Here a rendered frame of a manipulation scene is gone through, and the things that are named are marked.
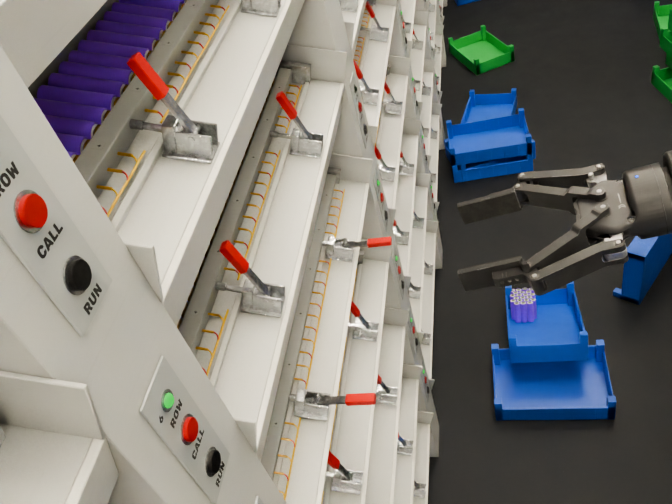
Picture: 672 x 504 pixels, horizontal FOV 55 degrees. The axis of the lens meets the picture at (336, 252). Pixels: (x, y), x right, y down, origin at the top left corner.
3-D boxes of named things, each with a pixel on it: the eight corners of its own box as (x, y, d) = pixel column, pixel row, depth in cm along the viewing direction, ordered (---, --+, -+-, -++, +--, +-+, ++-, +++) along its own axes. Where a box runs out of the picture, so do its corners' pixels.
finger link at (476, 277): (528, 274, 70) (528, 279, 69) (465, 287, 72) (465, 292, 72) (521, 255, 68) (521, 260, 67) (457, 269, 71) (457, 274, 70)
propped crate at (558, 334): (506, 307, 201) (504, 284, 198) (574, 303, 196) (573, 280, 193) (510, 363, 175) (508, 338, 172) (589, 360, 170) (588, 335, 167)
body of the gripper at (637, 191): (683, 249, 66) (589, 269, 69) (664, 197, 72) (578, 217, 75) (675, 196, 61) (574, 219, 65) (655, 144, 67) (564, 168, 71)
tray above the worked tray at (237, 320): (341, 108, 99) (350, 23, 90) (256, 478, 57) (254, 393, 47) (213, 90, 100) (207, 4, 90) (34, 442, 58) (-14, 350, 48)
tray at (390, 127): (405, 90, 174) (413, 42, 164) (389, 244, 131) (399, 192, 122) (331, 80, 175) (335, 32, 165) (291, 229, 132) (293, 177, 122)
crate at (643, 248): (678, 242, 204) (652, 235, 209) (686, 193, 191) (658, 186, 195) (639, 305, 190) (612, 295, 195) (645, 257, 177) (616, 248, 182)
